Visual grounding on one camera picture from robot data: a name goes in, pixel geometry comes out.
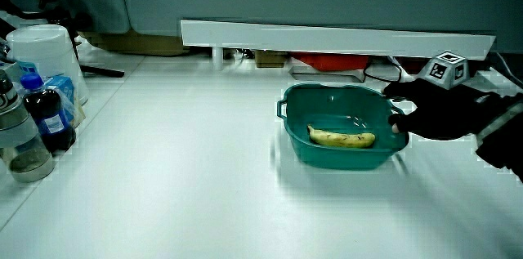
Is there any clear glass jar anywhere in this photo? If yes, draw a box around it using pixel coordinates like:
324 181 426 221
0 69 56 184

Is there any black cable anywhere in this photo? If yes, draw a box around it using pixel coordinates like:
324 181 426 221
362 61 405 85

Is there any red box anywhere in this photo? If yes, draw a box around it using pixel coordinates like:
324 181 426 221
292 51 371 72

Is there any white shelf post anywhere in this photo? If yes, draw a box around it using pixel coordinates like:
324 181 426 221
211 46 225 71

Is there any long white shelf board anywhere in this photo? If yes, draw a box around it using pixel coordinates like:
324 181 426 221
180 19 496 60

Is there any person's right hand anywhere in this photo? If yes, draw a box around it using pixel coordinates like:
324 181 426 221
382 51 491 141

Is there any white flat tray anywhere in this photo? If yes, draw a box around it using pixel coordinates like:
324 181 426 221
288 65 367 84

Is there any large brown cardboard box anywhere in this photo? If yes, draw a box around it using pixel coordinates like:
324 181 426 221
79 29 190 57

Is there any dark soda bottle blue cap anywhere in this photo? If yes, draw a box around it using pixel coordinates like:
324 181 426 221
20 73 77 154

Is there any small cardboard box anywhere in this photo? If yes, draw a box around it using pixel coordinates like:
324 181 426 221
254 49 288 69

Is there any black camera stand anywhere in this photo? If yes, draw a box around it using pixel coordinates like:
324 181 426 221
0 0 126 78

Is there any yellow banana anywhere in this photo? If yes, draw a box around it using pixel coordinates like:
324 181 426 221
306 124 377 149

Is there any white plastic bucket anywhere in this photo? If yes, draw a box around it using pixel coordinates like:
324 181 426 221
6 24 90 107

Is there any blue snack packet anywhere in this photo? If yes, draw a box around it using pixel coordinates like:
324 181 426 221
43 74 87 128

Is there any green plastic basin plate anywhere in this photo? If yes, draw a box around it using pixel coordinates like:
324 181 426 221
276 83 410 171

